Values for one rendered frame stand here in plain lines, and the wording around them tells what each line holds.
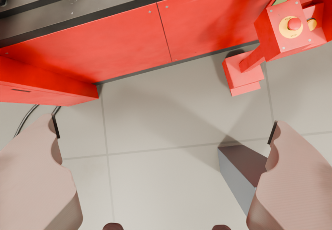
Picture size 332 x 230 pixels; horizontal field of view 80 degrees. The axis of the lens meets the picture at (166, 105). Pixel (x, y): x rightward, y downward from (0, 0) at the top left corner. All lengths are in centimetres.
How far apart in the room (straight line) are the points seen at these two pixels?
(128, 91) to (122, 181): 66
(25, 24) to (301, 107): 157
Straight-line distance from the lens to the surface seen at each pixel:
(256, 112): 152
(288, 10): 81
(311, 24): 89
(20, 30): 81
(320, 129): 171
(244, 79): 140
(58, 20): 75
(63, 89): 121
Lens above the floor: 144
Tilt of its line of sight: 84 degrees down
